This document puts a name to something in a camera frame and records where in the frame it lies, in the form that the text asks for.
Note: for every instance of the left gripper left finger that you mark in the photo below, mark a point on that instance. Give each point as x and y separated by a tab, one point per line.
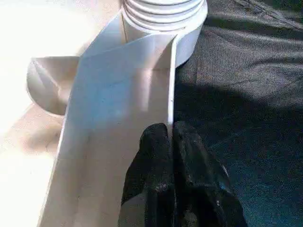
149	184

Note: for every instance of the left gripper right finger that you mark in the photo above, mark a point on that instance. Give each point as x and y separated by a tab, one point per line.
203	194

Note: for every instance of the white plastic table top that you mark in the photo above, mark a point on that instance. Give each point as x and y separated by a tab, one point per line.
109	104

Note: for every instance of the white plastic table leg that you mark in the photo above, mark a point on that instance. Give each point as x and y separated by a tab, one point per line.
161	12

